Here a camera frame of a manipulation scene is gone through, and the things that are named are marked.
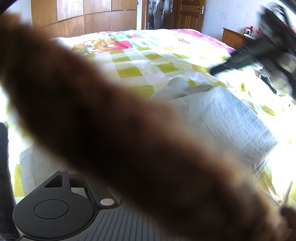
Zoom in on person in hallway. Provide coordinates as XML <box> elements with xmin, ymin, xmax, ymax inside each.
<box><xmin>153</xmin><ymin>0</ymin><xmax>164</xmax><ymax>30</ymax></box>

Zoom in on brown wooden wardrobe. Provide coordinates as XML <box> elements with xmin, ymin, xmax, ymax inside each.
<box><xmin>31</xmin><ymin>0</ymin><xmax>137</xmax><ymax>38</ymax></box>

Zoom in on colourful checkered bed quilt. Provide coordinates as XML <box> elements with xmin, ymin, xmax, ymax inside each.
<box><xmin>1</xmin><ymin>25</ymin><xmax>295</xmax><ymax>205</ymax></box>

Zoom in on bare right forearm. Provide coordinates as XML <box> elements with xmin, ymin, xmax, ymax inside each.
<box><xmin>1</xmin><ymin>14</ymin><xmax>295</xmax><ymax>240</ymax></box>

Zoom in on light grey pants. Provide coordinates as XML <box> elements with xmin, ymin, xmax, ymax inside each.
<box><xmin>19</xmin><ymin>77</ymin><xmax>278</xmax><ymax>197</ymax></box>

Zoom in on red white plush toy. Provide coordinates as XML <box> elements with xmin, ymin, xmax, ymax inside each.
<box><xmin>243</xmin><ymin>26</ymin><xmax>262</xmax><ymax>39</ymax></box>

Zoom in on wooden side cabinet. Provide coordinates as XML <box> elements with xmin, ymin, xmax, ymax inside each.
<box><xmin>221</xmin><ymin>28</ymin><xmax>254</xmax><ymax>49</ymax></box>

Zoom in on black sleeved left forearm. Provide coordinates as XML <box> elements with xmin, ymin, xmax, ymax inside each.
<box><xmin>1</xmin><ymin>123</ymin><xmax>20</xmax><ymax>240</ymax></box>

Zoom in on dark wooden door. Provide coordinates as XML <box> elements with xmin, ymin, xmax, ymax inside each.
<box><xmin>175</xmin><ymin>0</ymin><xmax>207</xmax><ymax>32</ymax></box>

